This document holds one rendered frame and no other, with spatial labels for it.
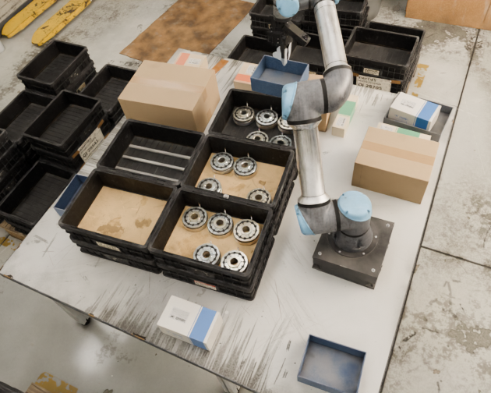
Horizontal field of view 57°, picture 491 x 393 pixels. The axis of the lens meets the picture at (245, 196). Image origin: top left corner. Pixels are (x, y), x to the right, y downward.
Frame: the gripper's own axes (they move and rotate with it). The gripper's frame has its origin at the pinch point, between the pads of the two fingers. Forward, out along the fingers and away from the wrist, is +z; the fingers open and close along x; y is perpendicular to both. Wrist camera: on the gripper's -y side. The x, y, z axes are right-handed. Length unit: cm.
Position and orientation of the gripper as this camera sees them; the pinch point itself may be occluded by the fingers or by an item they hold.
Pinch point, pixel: (286, 62)
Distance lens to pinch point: 198.4
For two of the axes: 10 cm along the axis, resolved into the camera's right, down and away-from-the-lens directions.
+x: -4.6, 6.6, -5.9
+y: -8.9, -3.1, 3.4
